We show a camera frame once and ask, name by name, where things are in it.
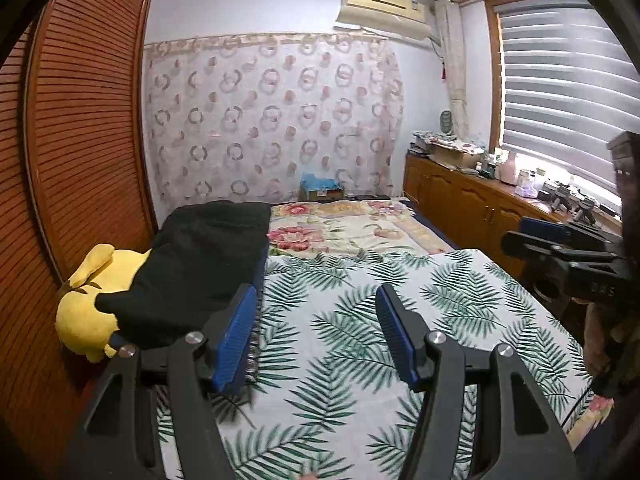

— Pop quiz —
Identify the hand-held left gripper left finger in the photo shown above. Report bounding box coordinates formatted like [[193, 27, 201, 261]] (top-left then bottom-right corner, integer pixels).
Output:
[[62, 284, 258, 480]]

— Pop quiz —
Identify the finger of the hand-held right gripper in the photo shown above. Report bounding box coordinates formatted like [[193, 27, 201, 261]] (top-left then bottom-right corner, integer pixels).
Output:
[[517, 216, 621, 244], [501, 230, 621, 264]]

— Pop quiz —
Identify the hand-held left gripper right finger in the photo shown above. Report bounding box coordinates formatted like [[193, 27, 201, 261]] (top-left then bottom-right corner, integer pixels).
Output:
[[375, 284, 581, 480]]

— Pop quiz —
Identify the black t-shirt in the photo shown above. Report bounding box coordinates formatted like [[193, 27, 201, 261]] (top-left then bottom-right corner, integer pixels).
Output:
[[95, 200, 273, 351]]

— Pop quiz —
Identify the person's right hand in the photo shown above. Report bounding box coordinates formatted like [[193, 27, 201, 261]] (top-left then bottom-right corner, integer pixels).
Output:
[[582, 304, 626, 382]]

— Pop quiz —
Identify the black device on stand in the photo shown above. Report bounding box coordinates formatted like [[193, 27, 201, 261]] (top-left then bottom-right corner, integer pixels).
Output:
[[574, 197, 597, 224], [551, 185, 574, 212]]

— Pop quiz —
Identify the leaf print sheet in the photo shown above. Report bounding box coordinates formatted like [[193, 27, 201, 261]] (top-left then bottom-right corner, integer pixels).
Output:
[[155, 249, 601, 480]]

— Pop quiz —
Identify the pink bottle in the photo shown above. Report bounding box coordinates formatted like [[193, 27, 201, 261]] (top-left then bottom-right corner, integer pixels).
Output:
[[500, 150, 518, 186]]

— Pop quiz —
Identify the navy blue pillow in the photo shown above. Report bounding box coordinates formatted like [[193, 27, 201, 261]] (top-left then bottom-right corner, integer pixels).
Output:
[[107, 240, 271, 361]]

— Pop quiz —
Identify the wooden sideboard cabinet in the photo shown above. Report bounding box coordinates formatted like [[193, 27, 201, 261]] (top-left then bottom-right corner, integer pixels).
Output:
[[402, 152, 626, 281]]

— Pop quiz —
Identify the open cardboard box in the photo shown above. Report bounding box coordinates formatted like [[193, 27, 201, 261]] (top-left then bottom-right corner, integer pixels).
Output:
[[430, 142, 481, 168]]

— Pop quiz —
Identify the floral blanket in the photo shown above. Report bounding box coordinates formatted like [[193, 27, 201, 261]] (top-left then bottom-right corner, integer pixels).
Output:
[[267, 199, 616, 448]]

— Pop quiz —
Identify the floral cloth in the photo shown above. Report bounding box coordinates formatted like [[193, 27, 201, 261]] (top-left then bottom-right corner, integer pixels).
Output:
[[412, 131, 486, 156]]

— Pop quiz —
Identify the grey window blind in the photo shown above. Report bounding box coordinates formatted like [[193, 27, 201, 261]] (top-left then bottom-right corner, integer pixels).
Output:
[[497, 0, 640, 196]]

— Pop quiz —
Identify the yellow plush toy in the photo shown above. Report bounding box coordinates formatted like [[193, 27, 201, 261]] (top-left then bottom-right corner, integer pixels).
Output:
[[55, 244, 153, 363]]

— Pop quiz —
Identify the cardboard box with blue contents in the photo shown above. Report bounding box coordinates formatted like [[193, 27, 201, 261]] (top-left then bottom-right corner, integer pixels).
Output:
[[299, 172, 346, 202]]

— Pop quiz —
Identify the beige tied curtain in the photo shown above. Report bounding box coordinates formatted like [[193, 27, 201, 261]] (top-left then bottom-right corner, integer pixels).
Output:
[[434, 0, 471, 138]]

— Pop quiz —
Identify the circle print sheer curtain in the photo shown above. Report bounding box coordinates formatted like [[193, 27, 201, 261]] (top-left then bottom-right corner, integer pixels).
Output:
[[144, 34, 405, 206]]

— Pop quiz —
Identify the wooden louvered wardrobe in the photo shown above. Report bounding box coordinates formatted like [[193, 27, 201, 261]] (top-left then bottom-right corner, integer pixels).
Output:
[[0, 0, 161, 461]]

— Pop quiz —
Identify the wall air conditioner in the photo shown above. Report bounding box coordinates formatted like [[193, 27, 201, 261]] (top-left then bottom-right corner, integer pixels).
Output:
[[334, 0, 436, 43]]

